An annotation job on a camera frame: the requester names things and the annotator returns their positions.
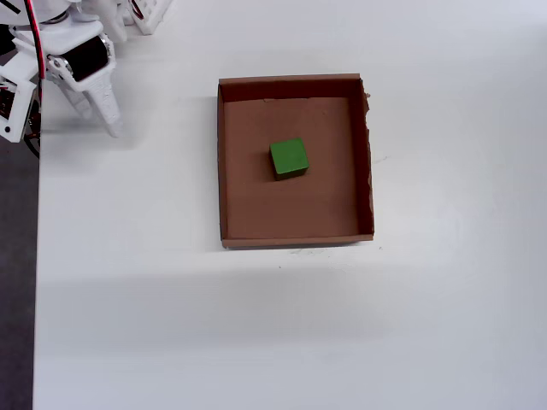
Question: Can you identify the red gripper servo cable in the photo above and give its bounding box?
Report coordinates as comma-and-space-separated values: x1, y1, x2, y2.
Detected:
23, 0, 48, 80

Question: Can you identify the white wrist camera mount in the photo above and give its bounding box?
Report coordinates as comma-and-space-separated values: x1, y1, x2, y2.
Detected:
0, 40, 38, 144

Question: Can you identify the green cube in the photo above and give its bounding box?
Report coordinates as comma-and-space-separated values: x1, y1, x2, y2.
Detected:
268, 137, 309, 182

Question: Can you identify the brown cardboard box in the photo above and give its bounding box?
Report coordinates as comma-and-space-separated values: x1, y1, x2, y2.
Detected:
216, 72, 376, 251

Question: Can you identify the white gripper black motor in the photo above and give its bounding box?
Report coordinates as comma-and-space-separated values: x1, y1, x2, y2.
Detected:
11, 20, 126, 139

